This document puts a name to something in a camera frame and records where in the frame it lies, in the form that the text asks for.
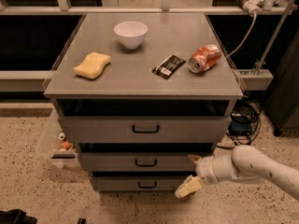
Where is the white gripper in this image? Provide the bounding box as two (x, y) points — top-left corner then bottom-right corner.
(175, 154), (240, 198)

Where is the grey drawer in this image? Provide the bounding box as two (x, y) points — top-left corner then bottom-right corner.
(77, 151), (216, 173)
(91, 176), (186, 192)
(59, 116), (231, 143)

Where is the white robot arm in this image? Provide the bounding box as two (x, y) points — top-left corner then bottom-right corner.
(175, 145), (299, 201)

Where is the grey bottom drawer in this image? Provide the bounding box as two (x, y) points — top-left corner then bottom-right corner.
(91, 176), (186, 192)

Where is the grey drawer cabinet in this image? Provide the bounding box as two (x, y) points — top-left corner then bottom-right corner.
(45, 13), (242, 179)

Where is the grey top drawer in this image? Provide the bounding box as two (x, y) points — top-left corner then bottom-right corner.
(59, 116), (231, 143)

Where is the black snack packet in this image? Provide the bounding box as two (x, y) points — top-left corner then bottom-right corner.
(152, 55), (186, 79)

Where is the dark cabinet at right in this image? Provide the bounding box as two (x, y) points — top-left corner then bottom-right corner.
(264, 31), (299, 136)

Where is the crushed orange soda can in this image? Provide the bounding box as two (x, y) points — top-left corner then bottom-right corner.
(188, 44), (221, 74)

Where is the clear plastic storage bin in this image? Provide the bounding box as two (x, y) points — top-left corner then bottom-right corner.
(36, 110), (79, 168)

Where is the yellow sponge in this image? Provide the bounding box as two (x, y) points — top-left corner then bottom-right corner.
(73, 52), (111, 79)

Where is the metal diagonal rod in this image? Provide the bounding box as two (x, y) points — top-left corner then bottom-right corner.
(250, 0), (295, 76)

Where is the white bowl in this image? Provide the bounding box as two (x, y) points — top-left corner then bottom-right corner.
(114, 21), (148, 49)

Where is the white power strip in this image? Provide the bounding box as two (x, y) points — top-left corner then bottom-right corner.
(235, 0), (263, 16)

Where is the black object on floor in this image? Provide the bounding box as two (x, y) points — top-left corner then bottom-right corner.
(0, 209), (37, 224)

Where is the black cable bundle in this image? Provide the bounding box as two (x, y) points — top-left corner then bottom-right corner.
(216, 98), (263, 150)

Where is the white power cable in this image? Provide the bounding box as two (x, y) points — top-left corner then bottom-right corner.
(225, 10), (258, 60)

